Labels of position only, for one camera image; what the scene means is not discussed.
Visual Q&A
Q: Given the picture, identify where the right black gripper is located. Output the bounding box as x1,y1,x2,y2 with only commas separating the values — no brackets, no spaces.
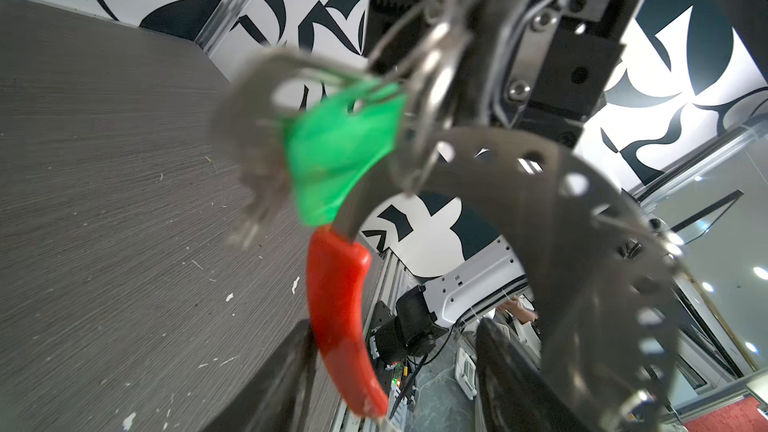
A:
365,0,643,144

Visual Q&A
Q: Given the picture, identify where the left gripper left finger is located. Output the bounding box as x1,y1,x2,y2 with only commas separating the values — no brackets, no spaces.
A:
203,319,317,432

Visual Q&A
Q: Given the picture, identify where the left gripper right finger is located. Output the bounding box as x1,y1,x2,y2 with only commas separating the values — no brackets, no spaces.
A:
475,318,588,431

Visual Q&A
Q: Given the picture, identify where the large wire keyring red sleeve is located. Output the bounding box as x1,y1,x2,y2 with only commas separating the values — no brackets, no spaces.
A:
305,125,685,432

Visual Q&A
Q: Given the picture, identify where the green capped key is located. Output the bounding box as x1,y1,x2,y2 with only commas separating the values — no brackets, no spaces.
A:
210,49,406,249

